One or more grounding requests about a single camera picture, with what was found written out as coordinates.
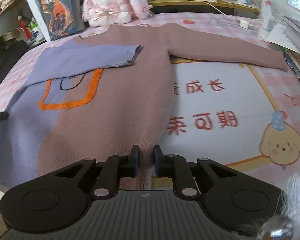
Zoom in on round metal tin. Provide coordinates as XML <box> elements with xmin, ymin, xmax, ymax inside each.
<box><xmin>0</xmin><ymin>29</ymin><xmax>20</xmax><ymax>43</ymax></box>

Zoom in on pink checkered printed desk mat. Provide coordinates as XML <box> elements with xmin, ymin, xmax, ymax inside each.
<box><xmin>0</xmin><ymin>12</ymin><xmax>300</xmax><ymax>205</ymax></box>

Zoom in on white bottles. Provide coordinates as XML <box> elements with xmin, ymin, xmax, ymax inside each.
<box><xmin>259</xmin><ymin>7</ymin><xmax>275</xmax><ymax>40</ymax></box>

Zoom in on grey fluffy charm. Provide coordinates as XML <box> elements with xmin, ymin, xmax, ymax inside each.
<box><xmin>237</xmin><ymin>172</ymin><xmax>300</xmax><ymax>240</ymax></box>

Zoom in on pile of books and papers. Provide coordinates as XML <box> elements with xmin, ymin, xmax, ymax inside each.
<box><xmin>265</xmin><ymin>15</ymin><xmax>300</xmax><ymax>94</ymax></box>

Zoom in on white and pink plush bunny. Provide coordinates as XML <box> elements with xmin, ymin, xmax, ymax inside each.
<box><xmin>81</xmin><ymin>0</ymin><xmax>154</xmax><ymax>27</ymax></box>

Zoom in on book with fiery cover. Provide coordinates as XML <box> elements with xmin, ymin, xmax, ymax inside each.
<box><xmin>40</xmin><ymin>0</ymin><xmax>85</xmax><ymax>42</ymax></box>

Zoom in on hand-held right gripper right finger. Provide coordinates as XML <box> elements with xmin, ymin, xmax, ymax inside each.
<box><xmin>154</xmin><ymin>144</ymin><xmax>243</xmax><ymax>200</ymax></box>

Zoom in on purple and pink sweater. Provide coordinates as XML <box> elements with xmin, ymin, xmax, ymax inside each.
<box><xmin>0</xmin><ymin>22</ymin><xmax>289</xmax><ymax>190</ymax></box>

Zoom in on white jar with blue label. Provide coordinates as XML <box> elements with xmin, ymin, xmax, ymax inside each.
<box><xmin>27</xmin><ymin>24</ymin><xmax>47</xmax><ymax>43</ymax></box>

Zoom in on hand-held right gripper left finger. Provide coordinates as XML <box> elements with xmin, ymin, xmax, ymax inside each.
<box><xmin>49</xmin><ymin>144</ymin><xmax>140</xmax><ymax>201</ymax></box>

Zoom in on white cable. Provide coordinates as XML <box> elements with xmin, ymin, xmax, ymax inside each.
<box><xmin>202</xmin><ymin>1</ymin><xmax>263</xmax><ymax>29</ymax></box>

